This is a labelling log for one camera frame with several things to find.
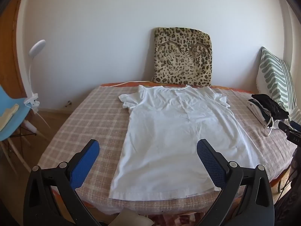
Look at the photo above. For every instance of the wall socket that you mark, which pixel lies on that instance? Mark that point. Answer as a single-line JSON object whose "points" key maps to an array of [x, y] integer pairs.
{"points": [[68, 103]]}

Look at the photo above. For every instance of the leopard print cushion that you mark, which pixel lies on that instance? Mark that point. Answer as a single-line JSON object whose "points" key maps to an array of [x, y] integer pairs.
{"points": [[182, 56]]}

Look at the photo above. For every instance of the red patterned rug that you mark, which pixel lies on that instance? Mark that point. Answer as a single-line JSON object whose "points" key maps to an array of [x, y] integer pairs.
{"points": [[174, 220]]}

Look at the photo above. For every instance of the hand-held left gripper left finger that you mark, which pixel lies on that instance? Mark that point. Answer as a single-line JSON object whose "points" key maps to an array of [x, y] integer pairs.
{"points": [[85, 164]]}

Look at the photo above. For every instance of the wooden door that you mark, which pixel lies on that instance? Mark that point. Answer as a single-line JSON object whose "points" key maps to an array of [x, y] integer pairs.
{"points": [[10, 58]]}

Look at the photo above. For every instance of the folded white garment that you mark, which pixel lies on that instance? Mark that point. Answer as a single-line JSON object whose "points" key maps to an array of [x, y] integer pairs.
{"points": [[257, 114]]}

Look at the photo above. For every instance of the white t-shirt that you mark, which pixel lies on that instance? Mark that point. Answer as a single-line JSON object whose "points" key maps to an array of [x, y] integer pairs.
{"points": [[169, 131]]}

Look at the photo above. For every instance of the cream cloth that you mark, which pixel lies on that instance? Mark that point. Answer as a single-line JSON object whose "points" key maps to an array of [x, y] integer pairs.
{"points": [[8, 116]]}

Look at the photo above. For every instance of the white clip-on desk lamp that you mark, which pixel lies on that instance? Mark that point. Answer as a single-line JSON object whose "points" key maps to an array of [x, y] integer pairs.
{"points": [[35, 48]]}

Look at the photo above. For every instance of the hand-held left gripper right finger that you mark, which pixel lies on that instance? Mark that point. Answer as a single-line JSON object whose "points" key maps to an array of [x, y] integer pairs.
{"points": [[210, 164]]}

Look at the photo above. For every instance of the green striped white pillow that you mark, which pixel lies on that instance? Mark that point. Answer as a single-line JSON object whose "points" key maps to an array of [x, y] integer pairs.
{"points": [[275, 80]]}

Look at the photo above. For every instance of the blue chair with wooden legs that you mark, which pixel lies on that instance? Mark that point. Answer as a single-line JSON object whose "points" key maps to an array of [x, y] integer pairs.
{"points": [[14, 120]]}

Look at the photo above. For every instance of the beige plaid blanket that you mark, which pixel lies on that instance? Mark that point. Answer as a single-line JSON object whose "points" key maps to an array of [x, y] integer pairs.
{"points": [[98, 113]]}

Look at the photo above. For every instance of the folded black garment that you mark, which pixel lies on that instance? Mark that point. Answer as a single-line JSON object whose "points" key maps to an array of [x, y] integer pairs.
{"points": [[270, 106]]}

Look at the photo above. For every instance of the beige cardboard piece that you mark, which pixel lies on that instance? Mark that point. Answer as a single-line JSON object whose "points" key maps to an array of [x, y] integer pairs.
{"points": [[131, 219]]}

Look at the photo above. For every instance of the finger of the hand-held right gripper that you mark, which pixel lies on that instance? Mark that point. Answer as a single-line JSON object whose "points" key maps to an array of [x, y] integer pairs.
{"points": [[285, 127]]}

